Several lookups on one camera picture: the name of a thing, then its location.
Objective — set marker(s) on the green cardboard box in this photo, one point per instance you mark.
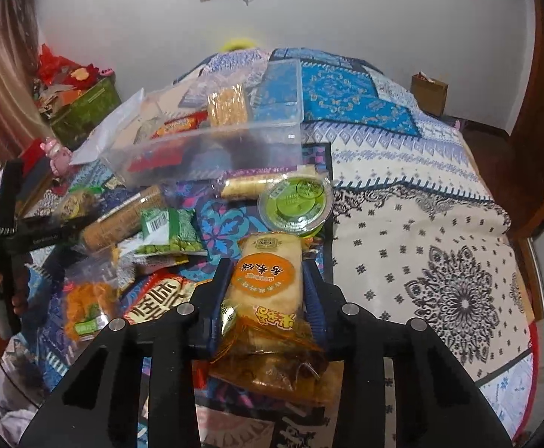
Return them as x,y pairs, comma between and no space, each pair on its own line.
85,107

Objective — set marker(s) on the orange translucent snack packet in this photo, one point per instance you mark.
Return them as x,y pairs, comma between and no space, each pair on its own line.
276,373

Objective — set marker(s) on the yellow cracker packet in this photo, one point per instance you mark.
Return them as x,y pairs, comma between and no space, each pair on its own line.
227,102

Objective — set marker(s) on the red plush toys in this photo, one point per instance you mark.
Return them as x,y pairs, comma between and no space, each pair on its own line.
66,67

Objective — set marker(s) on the brown paper bag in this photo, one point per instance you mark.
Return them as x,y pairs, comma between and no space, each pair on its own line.
428,95

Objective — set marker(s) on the green jelly cup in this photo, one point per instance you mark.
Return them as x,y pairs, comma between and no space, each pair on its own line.
295,203

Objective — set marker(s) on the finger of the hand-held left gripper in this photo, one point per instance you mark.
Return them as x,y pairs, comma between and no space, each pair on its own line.
50,239

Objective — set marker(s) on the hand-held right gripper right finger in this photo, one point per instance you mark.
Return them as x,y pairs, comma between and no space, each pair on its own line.
316,317

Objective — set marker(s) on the dark blue printed cloth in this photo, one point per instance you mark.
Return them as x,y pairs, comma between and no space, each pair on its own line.
218,226

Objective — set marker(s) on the clear bag orange snacks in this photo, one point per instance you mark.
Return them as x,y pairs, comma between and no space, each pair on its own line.
87,303

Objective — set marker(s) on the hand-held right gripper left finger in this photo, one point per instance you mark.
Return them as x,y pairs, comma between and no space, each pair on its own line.
214,326

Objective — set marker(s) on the patchwork patterned blanket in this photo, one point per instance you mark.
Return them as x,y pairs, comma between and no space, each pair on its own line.
417,224

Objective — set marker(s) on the rice cracker packet orange label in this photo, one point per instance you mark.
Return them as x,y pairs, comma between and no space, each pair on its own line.
262,270

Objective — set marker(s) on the pink plush toy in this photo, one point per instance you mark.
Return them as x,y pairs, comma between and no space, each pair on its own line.
56,156

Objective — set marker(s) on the white plastic bag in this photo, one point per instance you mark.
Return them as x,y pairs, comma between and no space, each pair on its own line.
108,126

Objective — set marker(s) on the red biscuit packet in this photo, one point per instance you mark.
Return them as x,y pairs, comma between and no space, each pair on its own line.
178,125

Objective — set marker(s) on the small clear mixed snack packet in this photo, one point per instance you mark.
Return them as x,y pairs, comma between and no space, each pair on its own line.
78,203

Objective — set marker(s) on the pale biscuit roll clear wrap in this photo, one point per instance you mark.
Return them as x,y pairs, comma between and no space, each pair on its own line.
253,185

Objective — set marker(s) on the green pea snack packet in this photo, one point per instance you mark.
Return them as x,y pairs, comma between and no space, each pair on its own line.
169,231

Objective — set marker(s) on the striped curtain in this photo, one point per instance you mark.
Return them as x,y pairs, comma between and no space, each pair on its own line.
1,93

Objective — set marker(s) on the brown biscuit roll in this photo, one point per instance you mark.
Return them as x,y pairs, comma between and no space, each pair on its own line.
122,219

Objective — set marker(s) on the red packet large characters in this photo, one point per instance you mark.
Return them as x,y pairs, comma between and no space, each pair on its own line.
160,296

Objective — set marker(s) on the clear plastic storage container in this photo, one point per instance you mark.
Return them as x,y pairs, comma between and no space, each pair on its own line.
197,154

